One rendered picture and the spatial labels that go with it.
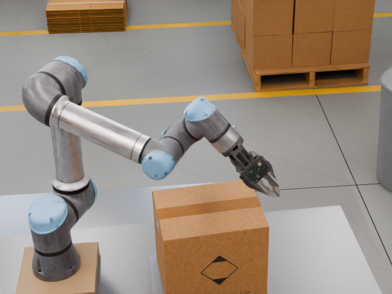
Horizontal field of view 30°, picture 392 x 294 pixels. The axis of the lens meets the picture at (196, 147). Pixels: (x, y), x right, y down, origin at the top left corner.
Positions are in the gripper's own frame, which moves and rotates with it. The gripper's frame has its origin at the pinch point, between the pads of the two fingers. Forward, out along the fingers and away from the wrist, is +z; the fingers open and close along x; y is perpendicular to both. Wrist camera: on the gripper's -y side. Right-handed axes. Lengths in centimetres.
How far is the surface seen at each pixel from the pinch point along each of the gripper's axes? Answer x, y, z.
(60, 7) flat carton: -1, -429, -67
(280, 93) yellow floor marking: 66, -290, 73
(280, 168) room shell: 23, -207, 80
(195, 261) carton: -29.5, -0.4, -1.5
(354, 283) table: -0.8, -7.4, 43.2
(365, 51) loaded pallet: 128, -283, 92
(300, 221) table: 1.7, -38.6, 30.8
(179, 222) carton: -25.1, -3.9, -11.9
